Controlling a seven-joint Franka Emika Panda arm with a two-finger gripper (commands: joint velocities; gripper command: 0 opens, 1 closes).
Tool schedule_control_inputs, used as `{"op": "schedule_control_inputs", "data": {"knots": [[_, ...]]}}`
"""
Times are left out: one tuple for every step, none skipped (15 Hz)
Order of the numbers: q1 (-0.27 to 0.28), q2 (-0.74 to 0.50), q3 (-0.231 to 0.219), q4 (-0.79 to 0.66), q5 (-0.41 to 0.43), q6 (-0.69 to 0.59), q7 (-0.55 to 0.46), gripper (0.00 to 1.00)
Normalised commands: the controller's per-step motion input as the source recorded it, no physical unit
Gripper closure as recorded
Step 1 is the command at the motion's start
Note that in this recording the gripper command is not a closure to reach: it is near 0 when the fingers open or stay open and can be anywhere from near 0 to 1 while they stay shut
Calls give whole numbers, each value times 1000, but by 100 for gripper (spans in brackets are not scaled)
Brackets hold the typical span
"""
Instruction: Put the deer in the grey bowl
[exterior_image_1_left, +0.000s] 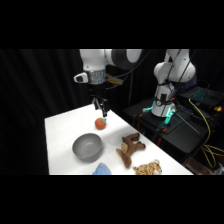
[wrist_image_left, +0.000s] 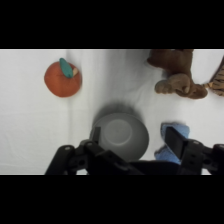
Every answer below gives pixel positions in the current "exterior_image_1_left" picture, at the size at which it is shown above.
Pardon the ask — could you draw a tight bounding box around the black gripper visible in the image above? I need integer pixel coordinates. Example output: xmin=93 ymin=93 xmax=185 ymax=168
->
xmin=88 ymin=82 xmax=110 ymax=119

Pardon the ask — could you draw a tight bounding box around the brown plush deer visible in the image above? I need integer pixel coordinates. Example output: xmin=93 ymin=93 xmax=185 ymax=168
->
xmin=115 ymin=132 xmax=147 ymax=169

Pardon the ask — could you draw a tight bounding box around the grey bowl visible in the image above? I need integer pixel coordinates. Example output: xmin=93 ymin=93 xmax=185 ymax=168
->
xmin=72 ymin=132 xmax=104 ymax=163

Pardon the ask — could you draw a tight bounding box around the orange plush fruit toy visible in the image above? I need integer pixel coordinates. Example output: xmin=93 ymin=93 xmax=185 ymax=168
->
xmin=94 ymin=117 xmax=108 ymax=131

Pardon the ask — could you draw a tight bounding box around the blue cloth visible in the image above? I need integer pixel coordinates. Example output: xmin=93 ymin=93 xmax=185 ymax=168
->
xmin=92 ymin=162 xmax=113 ymax=176

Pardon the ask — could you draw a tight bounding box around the black curtain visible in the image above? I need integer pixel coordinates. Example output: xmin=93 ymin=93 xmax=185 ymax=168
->
xmin=0 ymin=49 xmax=224 ymax=176

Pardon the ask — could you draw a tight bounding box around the spotted plush tiger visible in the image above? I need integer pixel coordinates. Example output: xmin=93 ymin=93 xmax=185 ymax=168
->
xmin=132 ymin=159 xmax=164 ymax=176

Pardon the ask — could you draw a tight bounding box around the black robot stand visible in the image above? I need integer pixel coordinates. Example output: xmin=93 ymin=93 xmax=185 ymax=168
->
xmin=122 ymin=97 xmax=224 ymax=165

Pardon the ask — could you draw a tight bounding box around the black laptop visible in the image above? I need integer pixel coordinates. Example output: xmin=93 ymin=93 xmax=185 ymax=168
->
xmin=179 ymin=85 xmax=224 ymax=108

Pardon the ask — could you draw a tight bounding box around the tan wrist cable bundle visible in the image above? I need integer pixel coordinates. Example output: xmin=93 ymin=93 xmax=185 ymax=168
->
xmin=105 ymin=73 xmax=124 ymax=89

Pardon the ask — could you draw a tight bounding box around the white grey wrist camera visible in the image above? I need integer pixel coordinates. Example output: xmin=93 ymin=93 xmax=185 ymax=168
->
xmin=73 ymin=71 xmax=90 ymax=85

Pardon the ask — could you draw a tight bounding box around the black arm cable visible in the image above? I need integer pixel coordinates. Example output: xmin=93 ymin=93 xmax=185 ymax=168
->
xmin=105 ymin=49 xmax=153 ymax=81

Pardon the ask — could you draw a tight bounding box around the yellow cable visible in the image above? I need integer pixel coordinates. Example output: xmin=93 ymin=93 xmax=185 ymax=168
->
xmin=187 ymin=98 xmax=224 ymax=170

